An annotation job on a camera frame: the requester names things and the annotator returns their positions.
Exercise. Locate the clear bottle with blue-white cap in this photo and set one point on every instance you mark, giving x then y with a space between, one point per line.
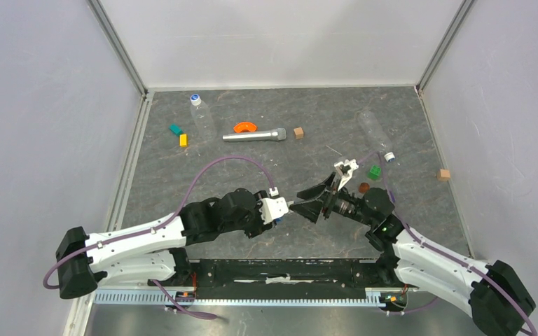
203 119

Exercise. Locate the silver microphone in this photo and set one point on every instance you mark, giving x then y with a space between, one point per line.
278 134

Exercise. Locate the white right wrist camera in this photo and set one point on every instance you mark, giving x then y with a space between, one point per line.
345 170

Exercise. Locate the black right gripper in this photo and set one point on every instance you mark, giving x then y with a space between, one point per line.
311 208

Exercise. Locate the small brown round object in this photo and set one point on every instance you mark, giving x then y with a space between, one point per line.
363 187

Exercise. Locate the brown cube near right wall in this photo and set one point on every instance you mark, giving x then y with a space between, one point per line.
443 175

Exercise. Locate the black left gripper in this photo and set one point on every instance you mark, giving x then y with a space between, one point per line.
259 227

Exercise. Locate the brown wooden cube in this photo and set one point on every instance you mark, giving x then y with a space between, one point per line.
298 133

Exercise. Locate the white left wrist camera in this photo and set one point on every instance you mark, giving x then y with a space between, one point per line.
274 206

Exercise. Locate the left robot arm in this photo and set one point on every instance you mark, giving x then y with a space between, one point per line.
155 250

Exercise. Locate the teal rectangular block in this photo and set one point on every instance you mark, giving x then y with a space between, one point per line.
176 130

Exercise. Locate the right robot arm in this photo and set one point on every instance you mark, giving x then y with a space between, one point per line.
492 294

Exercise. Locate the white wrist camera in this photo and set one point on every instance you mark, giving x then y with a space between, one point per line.
274 206
345 170

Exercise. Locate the green toy brick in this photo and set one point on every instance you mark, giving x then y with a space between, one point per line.
375 173

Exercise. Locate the orange curved pipe piece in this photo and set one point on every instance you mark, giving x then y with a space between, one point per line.
245 127

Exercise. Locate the yellow rectangular block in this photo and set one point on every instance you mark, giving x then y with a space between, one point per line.
183 140

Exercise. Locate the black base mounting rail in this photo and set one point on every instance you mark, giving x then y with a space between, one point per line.
283 279

